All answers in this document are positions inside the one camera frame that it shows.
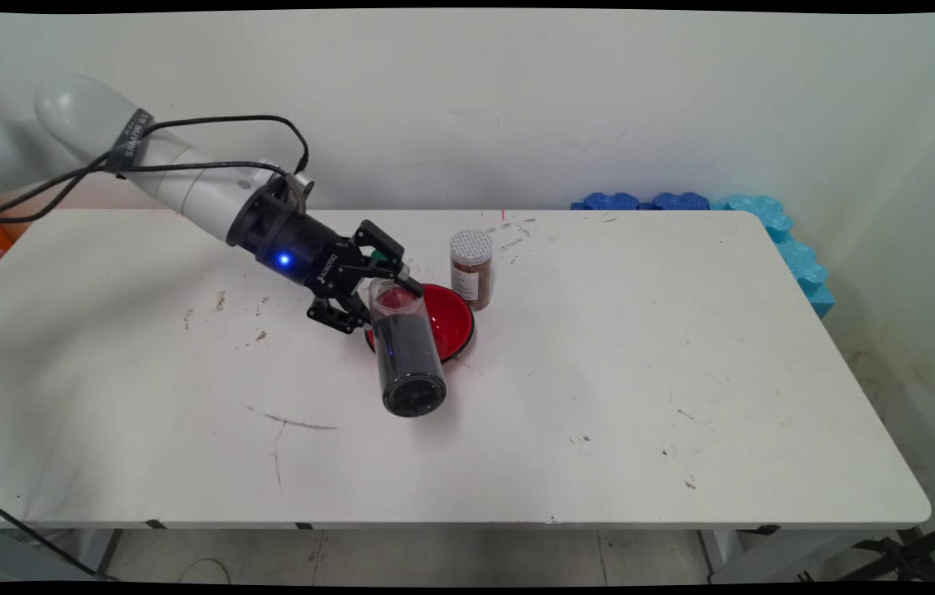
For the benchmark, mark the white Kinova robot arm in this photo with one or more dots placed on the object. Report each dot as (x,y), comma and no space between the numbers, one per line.
(178,178)

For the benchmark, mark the spice jar with perforated lid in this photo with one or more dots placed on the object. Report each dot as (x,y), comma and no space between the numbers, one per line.
(471,273)

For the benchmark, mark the black tripod leg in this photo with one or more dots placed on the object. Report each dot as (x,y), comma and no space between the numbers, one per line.
(922,537)

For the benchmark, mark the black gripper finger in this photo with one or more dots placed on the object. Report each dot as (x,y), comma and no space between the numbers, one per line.
(384,244)
(339,318)

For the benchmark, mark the dark blue foam tile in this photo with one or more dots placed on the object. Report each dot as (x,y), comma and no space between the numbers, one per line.
(680,201)
(609,202)

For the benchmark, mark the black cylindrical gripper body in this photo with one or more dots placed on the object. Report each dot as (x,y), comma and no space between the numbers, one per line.
(293,240)

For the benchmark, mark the clear jar with black seeds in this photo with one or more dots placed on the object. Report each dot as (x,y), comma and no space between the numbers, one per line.
(413,372)

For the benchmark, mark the light blue foam tile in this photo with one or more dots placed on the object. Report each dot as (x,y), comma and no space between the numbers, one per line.
(798,256)

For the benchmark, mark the red bowl with black rim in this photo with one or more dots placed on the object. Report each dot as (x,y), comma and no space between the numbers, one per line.
(450,318)

